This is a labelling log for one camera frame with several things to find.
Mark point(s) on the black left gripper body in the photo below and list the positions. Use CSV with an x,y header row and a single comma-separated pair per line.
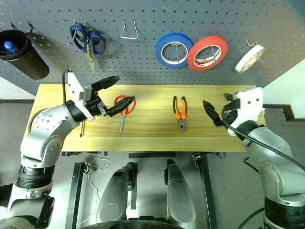
x,y
94,105

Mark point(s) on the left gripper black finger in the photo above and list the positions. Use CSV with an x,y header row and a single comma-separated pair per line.
x,y
107,83
120,106

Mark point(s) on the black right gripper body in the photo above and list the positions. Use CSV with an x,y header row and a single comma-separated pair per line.
x,y
230,117

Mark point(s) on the orange and black pliers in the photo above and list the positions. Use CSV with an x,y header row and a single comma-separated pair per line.
x,y
181,124

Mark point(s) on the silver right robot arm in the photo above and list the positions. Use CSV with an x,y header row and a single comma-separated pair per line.
x,y
274,152

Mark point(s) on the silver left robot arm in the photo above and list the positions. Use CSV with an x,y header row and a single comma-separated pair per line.
x,y
45,133

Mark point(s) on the grey perforated pegboard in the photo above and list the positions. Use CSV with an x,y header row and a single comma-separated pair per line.
x,y
143,71

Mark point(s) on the white tape roll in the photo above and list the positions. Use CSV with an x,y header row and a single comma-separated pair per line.
x,y
245,60

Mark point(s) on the silver pegboard hook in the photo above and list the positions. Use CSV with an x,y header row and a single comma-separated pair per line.
x,y
212,53
176,52
249,43
74,23

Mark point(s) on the red tape roll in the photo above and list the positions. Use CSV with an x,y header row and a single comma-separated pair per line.
x,y
191,59

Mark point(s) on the blue tape roll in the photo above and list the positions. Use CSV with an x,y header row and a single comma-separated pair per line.
x,y
159,51

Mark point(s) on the black pegboard hook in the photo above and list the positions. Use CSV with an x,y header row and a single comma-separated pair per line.
x,y
31,26
13,25

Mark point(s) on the black clamp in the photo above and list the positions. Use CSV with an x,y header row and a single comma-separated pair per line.
x,y
88,168

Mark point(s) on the black cylindrical holder cup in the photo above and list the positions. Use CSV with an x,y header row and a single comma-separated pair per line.
x,y
31,64

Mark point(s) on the silver rounded leg shell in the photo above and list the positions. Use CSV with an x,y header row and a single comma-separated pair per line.
x,y
114,195
179,195

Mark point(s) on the blue marker pen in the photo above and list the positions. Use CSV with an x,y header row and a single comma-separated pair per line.
x,y
10,47

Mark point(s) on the dark rounded shape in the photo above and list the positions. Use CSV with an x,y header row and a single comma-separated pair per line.
x,y
133,224

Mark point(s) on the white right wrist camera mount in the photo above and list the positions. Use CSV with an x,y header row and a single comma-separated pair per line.
x,y
250,105

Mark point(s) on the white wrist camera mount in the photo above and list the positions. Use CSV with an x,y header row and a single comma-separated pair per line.
x,y
74,88
250,105

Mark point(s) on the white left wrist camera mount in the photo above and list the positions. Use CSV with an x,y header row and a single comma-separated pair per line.
x,y
74,88

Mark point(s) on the black table frame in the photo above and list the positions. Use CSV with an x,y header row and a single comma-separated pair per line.
x,y
76,190

